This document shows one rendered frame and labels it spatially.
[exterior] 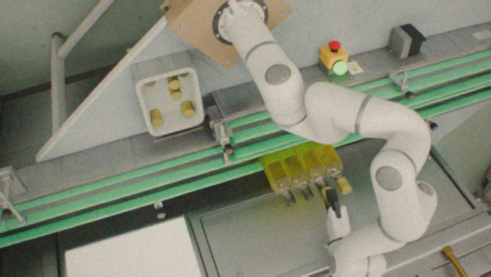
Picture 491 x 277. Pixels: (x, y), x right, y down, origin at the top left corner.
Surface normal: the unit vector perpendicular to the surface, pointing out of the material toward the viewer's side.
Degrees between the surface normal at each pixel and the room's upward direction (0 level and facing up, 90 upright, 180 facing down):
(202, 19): 5
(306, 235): 90
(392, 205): 56
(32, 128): 90
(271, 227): 90
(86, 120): 0
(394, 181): 50
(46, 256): 90
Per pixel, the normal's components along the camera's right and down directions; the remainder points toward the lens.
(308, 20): 0.33, 0.70
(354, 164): -0.05, -0.65
